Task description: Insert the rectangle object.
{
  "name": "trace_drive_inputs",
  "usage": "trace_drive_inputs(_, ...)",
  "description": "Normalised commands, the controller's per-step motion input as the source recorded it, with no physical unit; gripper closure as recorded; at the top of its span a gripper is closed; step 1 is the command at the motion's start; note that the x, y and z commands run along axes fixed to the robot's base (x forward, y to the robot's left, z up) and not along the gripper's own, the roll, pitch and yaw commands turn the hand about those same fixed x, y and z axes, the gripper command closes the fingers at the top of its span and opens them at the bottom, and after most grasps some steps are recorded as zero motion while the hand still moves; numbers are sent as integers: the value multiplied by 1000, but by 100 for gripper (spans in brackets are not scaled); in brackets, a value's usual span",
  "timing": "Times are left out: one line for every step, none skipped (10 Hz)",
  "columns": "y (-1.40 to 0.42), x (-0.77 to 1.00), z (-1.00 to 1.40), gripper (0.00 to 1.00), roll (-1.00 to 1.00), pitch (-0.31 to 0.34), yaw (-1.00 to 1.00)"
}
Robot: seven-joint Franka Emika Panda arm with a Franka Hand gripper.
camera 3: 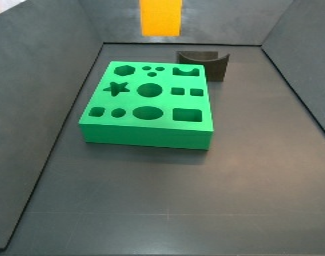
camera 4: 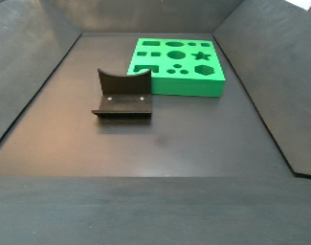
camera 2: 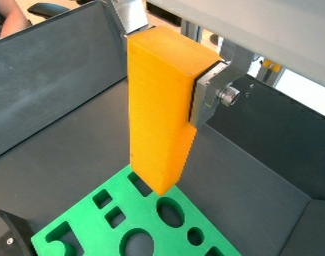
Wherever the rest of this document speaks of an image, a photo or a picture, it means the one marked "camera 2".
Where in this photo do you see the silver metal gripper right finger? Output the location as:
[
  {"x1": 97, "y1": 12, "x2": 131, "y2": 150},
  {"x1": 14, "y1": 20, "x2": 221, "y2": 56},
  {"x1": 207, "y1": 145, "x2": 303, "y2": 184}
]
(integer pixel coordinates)
[{"x1": 189, "y1": 39, "x2": 255, "y2": 128}]

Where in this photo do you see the black plastic bracket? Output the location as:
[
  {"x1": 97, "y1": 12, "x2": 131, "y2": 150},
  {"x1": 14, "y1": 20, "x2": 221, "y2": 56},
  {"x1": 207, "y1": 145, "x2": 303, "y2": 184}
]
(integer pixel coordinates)
[{"x1": 0, "y1": 210, "x2": 38, "y2": 256}]

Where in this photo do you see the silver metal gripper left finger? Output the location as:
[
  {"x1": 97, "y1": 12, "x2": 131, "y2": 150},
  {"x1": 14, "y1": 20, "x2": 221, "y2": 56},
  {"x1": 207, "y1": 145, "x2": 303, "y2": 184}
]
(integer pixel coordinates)
[{"x1": 110, "y1": 0, "x2": 149, "y2": 35}]

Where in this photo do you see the orange rectangular block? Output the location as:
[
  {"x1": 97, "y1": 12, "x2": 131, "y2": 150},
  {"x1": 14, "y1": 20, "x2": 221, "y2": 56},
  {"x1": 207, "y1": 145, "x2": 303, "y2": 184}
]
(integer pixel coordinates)
[{"x1": 128, "y1": 27, "x2": 220, "y2": 195}]

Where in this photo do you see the green shape sorter board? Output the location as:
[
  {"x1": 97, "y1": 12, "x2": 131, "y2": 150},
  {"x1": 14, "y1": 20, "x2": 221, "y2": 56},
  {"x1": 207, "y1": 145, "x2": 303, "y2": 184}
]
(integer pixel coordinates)
[{"x1": 32, "y1": 167, "x2": 241, "y2": 256}]

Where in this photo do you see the black chair armrest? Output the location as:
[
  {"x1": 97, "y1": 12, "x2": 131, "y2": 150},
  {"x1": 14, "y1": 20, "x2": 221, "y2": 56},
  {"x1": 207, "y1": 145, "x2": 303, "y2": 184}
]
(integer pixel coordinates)
[{"x1": 28, "y1": 2, "x2": 69, "y2": 18}]

